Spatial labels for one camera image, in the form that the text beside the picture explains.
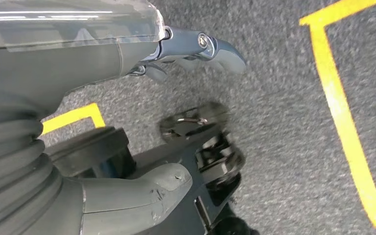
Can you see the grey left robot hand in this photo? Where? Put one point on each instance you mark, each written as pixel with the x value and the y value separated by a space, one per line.
pixel 61 65

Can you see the yellow floor tape square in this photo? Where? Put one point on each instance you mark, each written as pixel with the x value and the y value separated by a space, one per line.
pixel 337 107

